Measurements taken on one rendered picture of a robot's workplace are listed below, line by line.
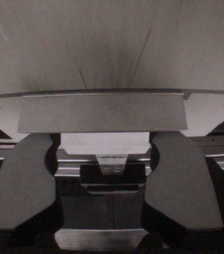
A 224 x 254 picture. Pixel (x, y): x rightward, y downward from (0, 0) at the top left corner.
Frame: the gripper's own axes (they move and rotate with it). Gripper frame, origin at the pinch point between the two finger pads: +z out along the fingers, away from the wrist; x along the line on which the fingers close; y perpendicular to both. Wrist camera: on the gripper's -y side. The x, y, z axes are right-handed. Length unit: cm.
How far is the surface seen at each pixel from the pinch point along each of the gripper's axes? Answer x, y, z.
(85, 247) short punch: -2.1, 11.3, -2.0
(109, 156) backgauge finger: 0.1, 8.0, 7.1
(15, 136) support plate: -8.2, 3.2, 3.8
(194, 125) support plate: 6.8, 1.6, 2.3
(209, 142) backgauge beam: 22.4, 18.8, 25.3
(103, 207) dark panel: -3, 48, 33
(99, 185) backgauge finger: -1.9, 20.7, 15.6
